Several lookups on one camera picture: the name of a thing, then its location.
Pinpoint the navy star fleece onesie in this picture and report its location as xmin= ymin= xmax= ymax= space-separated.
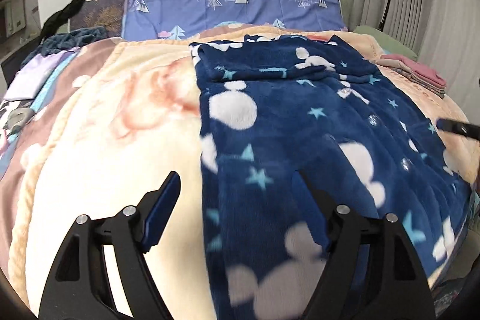
xmin=190 ymin=35 xmax=471 ymax=319

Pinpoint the stack of folded pink cloths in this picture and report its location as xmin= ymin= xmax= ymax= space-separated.
xmin=376 ymin=54 xmax=447 ymax=98

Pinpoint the green pillow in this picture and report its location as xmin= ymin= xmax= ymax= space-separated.
xmin=353 ymin=25 xmax=418 ymax=61

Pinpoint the peach fleece blanket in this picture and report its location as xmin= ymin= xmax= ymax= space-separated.
xmin=1 ymin=28 xmax=479 ymax=319

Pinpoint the patterned bed sheet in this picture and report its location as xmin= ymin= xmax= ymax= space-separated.
xmin=1 ymin=100 xmax=36 ymax=177

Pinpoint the lilac folded cloth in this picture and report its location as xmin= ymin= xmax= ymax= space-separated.
xmin=3 ymin=46 xmax=80 ymax=101

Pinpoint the dark teal knitted throw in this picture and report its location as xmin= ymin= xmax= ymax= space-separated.
xmin=20 ymin=26 xmax=108 ymax=68

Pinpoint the black garment on headboard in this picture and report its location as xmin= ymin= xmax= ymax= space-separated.
xmin=39 ymin=0 xmax=86 ymax=43

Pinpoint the dark floral pillow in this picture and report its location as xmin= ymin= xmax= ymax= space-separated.
xmin=68 ymin=0 xmax=125 ymax=37

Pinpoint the purple tree print pillow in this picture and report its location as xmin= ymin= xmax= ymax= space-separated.
xmin=121 ymin=0 xmax=347 ymax=41

